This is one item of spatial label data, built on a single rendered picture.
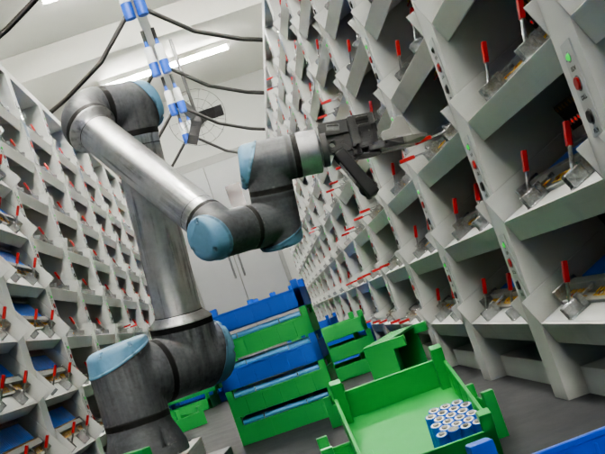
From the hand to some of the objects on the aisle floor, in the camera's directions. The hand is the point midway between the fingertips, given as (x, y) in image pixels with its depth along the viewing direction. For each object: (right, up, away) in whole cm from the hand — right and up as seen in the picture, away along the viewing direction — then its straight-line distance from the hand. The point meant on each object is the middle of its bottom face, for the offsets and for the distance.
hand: (419, 140), depth 228 cm
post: (+32, -45, -24) cm, 60 cm away
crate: (-4, -65, +72) cm, 97 cm away
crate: (+2, -58, -4) cm, 58 cm away
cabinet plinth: (+33, -48, +11) cm, 59 cm away
